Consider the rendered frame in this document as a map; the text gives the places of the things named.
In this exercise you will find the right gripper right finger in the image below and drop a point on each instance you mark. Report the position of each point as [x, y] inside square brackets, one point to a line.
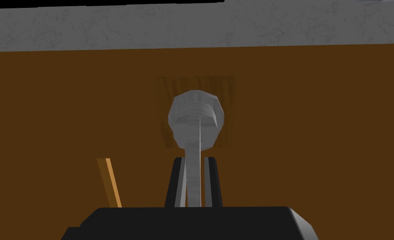
[211, 186]

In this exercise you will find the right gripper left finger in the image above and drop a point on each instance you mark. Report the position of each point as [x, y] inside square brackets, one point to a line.
[176, 186]

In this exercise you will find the orange narrow strip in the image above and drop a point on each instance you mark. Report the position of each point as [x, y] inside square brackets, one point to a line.
[111, 186]

